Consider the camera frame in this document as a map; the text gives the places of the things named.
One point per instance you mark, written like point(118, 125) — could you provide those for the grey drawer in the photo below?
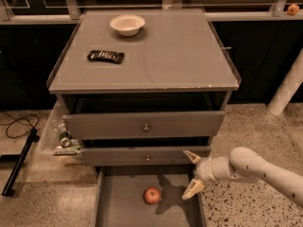
point(98, 126)
point(120, 200)
point(142, 156)

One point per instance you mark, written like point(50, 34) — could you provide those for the red apple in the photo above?
point(152, 195)

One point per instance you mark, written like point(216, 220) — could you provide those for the clear plastic trash bin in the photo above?
point(49, 143)

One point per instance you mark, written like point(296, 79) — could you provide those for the green soda can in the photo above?
point(65, 139)

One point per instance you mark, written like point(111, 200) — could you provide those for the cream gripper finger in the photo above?
point(193, 157)
point(194, 187)

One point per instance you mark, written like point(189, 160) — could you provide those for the grey drawer cabinet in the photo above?
point(175, 63)

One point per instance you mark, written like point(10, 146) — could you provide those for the metal window railing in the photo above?
point(34, 12)

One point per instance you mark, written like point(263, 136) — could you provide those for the black candy bar wrapper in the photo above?
point(104, 55)

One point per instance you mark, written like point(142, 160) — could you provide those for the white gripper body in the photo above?
point(204, 169)

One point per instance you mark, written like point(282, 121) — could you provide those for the grey middle drawer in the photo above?
point(142, 156)

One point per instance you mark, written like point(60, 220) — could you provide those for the grey bottom drawer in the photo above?
point(120, 200)

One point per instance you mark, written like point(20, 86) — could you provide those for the black metal stand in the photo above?
point(20, 158)

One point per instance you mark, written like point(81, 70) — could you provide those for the white paper bowl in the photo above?
point(127, 24)

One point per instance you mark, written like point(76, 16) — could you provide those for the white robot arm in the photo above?
point(243, 165)

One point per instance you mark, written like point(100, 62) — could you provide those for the grey top drawer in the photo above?
point(98, 126)

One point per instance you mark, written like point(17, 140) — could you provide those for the orange fruit on ledge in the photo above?
point(293, 9)

